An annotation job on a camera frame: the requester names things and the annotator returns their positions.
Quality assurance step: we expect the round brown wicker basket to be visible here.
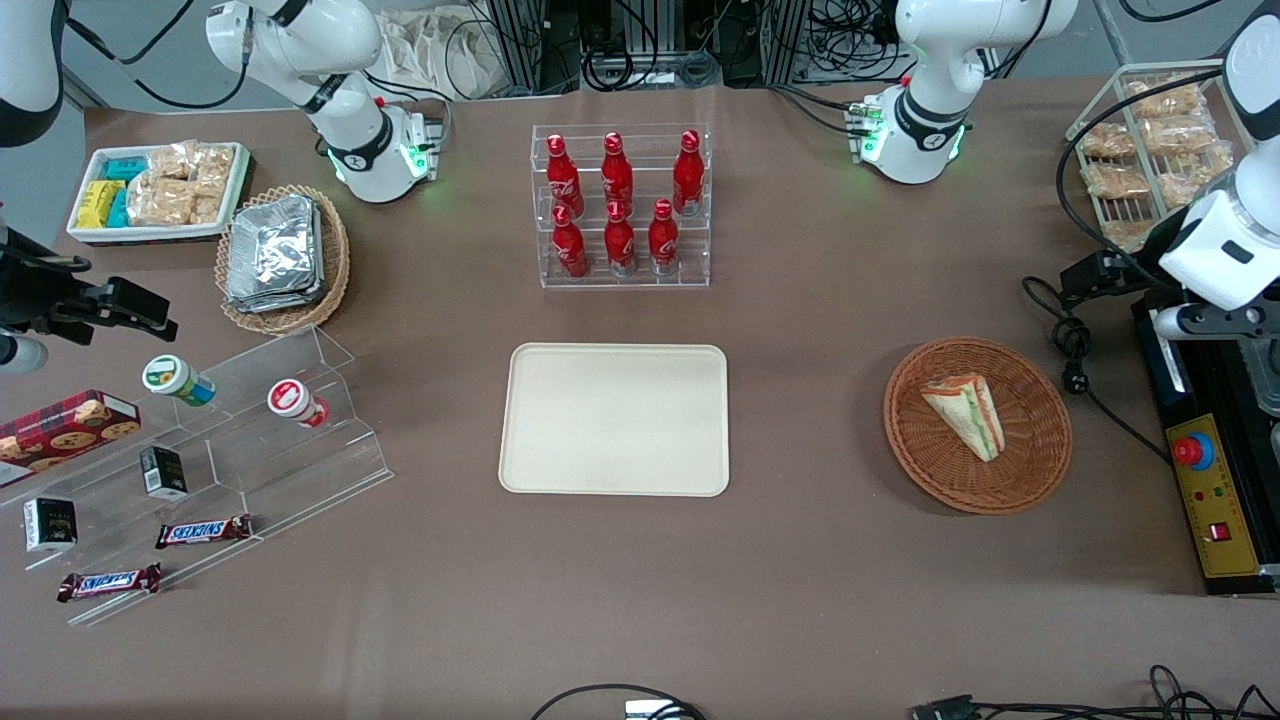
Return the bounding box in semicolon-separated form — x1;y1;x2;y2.
883;337;1074;516

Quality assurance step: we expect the black cable bundle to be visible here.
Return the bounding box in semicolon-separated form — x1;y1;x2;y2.
980;663;1280;720

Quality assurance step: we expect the brown Snickers bar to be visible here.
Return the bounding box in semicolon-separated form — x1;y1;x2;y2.
57;563;163;603
155;515;253;549

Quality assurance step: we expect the yellow snack packet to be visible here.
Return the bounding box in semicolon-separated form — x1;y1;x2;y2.
77;180;126;229

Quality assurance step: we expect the white wire rack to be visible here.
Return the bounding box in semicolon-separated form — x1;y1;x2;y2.
1065;62;1241;253

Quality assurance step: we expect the small black box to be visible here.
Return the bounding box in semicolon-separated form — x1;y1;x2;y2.
23;497;78;553
140;446;189;501

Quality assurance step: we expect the black power cable with plug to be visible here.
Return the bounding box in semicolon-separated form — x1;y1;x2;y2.
1022;275;1173;466

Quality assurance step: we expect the white rectangular snack bin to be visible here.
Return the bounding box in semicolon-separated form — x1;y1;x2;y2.
65;142;251;246

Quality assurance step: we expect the clear plastic container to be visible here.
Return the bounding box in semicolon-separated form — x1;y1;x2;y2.
1240;338;1280;418

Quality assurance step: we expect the red lid snack cup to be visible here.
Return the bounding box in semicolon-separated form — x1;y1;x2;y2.
267;378;331;429

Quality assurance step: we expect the triangular sandwich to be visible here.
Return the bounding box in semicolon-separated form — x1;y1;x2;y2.
920;374;1006;463

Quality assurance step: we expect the black cable connector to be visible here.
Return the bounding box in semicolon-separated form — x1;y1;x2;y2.
912;694;983;720

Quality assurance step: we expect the clear acrylic bottle rack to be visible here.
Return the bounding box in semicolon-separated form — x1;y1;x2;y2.
530;123;713;291

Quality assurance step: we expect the stack of foil containers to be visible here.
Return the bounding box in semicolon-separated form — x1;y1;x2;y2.
225;195;326;313

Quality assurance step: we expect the red plaid cookie box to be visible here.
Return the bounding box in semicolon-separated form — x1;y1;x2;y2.
0;390;141;488

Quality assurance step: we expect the black looped cable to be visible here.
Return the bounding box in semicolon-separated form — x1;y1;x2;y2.
530;683;706;720

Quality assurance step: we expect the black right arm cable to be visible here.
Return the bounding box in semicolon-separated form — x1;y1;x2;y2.
60;0;251;111

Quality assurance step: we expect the red cola bottle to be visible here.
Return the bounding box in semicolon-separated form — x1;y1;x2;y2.
601;131;634;213
672;130;705;217
551;205;589;279
604;200;637;277
648;198;680;276
545;133;584;217

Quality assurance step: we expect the green lid snack cup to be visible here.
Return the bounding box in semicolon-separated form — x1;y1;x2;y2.
142;355;216;408

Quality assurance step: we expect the clear acrylic stepped stand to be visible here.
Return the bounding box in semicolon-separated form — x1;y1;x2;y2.
0;325;394;628

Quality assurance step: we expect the white cloth bag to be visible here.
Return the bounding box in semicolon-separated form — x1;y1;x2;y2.
378;8;501;101

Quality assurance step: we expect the oval tan wicker basket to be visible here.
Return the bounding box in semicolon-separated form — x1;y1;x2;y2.
215;185;351;336

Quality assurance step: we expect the beige plastic tray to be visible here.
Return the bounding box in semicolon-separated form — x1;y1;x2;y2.
498;343;731;498

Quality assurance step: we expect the aluminium frame post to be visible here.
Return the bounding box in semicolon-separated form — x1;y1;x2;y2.
760;0;816;86
480;0;581;96

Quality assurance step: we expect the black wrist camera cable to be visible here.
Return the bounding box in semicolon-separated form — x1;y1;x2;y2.
1057;68;1226;291

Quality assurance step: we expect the black yellow control box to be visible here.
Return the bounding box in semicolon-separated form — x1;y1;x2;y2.
1130;295;1280;598

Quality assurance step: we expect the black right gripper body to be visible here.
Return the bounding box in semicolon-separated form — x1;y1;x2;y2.
0;228;101;347

